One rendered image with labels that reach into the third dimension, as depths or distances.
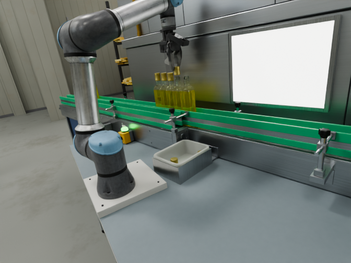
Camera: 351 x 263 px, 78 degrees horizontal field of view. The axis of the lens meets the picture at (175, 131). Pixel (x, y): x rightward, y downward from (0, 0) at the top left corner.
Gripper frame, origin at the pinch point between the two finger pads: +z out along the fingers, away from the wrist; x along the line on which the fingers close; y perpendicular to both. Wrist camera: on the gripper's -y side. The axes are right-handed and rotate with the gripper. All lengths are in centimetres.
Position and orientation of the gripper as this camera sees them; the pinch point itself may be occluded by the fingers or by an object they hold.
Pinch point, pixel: (176, 68)
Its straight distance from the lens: 121.4
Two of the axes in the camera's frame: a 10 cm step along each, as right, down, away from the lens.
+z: 1.2, 9.3, 3.4
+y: -7.0, -1.7, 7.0
